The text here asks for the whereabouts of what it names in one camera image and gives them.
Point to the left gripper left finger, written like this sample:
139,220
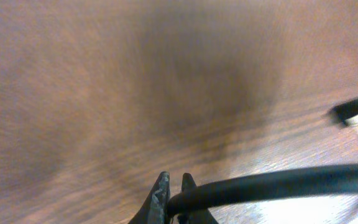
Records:
153,210

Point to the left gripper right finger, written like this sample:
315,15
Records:
190,210

